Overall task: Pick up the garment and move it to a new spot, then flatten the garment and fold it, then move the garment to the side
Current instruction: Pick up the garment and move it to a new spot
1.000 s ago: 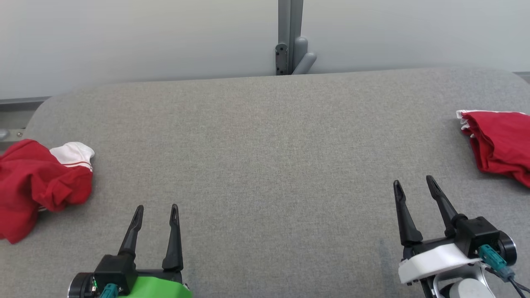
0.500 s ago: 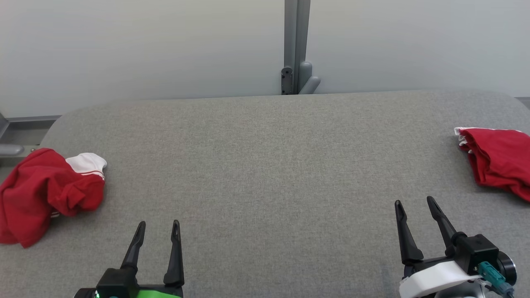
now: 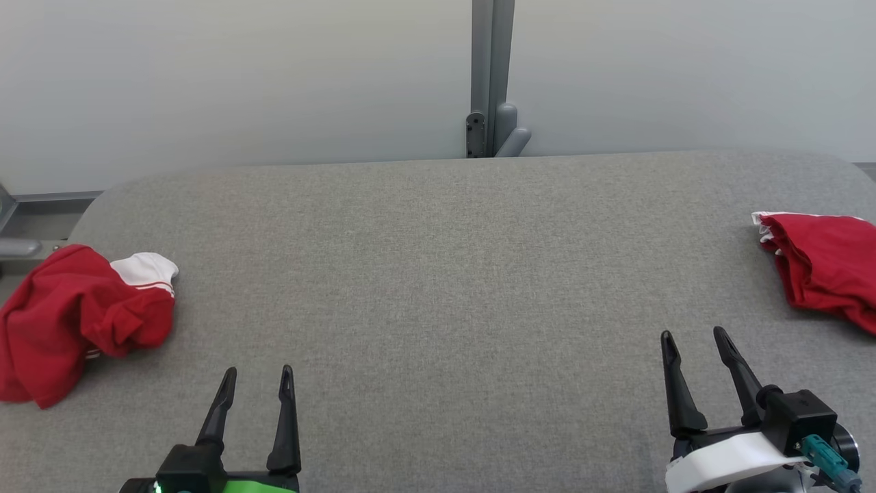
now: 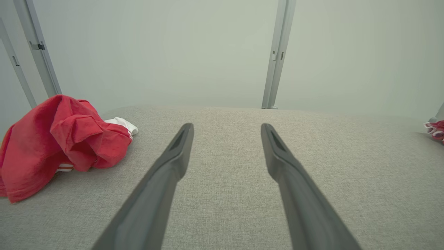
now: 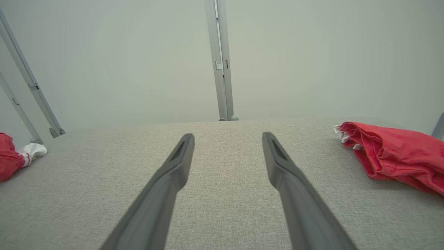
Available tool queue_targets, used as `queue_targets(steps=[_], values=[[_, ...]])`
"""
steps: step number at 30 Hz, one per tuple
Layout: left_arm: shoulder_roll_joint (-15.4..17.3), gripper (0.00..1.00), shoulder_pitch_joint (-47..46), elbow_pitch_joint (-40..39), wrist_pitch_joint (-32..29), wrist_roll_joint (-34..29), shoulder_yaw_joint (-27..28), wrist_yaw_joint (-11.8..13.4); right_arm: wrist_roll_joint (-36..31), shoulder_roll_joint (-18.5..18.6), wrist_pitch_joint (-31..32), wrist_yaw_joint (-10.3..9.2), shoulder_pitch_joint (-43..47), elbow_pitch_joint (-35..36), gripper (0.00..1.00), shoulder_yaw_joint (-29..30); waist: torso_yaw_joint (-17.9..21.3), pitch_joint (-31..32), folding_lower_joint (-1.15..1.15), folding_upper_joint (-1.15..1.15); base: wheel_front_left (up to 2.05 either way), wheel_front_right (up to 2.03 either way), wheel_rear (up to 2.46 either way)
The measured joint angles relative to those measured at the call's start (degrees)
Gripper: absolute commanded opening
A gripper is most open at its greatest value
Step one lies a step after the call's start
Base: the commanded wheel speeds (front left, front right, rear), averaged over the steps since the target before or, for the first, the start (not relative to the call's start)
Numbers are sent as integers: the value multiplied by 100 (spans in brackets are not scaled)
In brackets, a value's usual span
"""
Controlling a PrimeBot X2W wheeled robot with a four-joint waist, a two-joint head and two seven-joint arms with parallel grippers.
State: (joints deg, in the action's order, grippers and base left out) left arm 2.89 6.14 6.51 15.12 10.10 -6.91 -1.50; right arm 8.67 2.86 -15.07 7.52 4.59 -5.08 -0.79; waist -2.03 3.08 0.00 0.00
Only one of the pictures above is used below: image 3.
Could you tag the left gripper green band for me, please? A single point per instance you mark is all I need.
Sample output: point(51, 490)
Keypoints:
point(263, 483)

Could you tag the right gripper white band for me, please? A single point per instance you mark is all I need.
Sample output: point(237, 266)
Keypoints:
point(725, 459)

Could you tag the red shorts with white stripes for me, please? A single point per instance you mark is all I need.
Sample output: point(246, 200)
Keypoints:
point(828, 267)

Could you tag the red Bulls 23 jersey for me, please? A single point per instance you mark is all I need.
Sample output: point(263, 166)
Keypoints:
point(61, 322)

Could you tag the grey metal tube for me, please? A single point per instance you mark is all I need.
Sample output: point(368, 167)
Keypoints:
point(17, 248)

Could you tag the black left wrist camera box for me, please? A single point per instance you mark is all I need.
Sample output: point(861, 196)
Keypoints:
point(191, 469)

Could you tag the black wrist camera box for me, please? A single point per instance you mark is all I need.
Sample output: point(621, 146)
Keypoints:
point(797, 414)
point(191, 469)

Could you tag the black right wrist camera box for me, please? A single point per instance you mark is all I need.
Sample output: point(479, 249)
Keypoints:
point(797, 414)

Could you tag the grey metal wall rail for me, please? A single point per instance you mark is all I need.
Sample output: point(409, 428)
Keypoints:
point(41, 205)

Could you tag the grey wall bracket post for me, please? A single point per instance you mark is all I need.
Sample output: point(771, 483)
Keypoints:
point(506, 116)

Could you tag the dark grey hinge bracket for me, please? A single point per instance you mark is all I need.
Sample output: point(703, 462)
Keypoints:
point(475, 135)

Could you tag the grey metal post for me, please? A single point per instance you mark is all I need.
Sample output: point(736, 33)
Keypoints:
point(493, 55)

